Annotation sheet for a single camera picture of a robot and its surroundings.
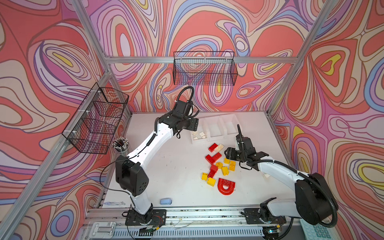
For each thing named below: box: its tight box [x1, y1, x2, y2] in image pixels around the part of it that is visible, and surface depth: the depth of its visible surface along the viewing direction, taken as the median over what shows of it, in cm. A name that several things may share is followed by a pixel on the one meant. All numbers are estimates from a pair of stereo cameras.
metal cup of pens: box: [111, 136, 130, 157], surface depth 83 cm
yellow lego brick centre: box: [221, 166, 230, 176], surface depth 89 cm
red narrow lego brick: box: [208, 164, 218, 178], surface depth 89 cm
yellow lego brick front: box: [207, 177, 216, 187], surface depth 85 cm
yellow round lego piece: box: [215, 162, 224, 169], surface depth 92 cm
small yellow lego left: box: [201, 172, 208, 181], surface depth 87 cm
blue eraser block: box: [159, 198, 172, 205], surface depth 79 cm
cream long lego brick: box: [215, 144, 224, 152], surface depth 100 cm
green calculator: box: [300, 218, 336, 240], surface depth 69 cm
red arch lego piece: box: [217, 178, 236, 196], surface depth 84 cm
